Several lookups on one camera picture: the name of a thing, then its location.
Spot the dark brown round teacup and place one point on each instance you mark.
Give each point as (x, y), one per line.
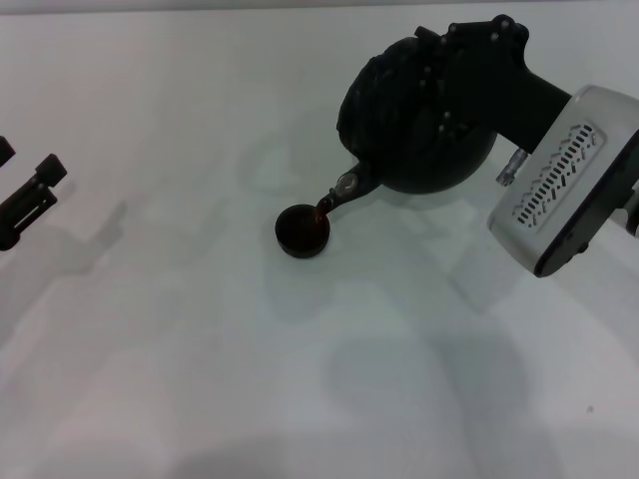
(299, 242)

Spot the white vented wrist housing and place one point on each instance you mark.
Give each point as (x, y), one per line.
(564, 184)

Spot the brown tea liquid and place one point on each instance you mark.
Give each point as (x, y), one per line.
(322, 209)

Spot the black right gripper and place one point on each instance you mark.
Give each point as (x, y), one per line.
(529, 105)

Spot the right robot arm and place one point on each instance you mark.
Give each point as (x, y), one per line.
(633, 209)

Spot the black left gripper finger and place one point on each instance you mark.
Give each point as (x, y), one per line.
(50, 169)
(5, 150)

